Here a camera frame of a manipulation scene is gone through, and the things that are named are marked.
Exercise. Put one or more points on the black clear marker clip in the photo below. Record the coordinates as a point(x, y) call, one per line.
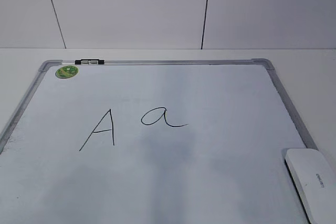
point(89, 62)

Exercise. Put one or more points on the white board with grey frame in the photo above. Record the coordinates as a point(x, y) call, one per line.
point(153, 142)

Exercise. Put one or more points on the white board eraser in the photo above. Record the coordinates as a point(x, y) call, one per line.
point(314, 181)

